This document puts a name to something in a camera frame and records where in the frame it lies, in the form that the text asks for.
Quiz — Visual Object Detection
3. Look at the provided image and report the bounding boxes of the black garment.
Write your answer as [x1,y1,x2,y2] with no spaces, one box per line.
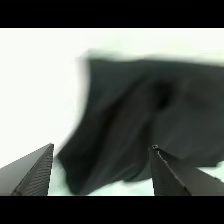
[55,57,224,196]

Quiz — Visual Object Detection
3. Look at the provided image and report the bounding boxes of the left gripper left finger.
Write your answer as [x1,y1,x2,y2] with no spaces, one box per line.
[0,142,55,197]

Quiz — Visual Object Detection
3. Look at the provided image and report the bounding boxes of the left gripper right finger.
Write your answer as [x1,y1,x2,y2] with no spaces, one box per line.
[148,144,224,197]

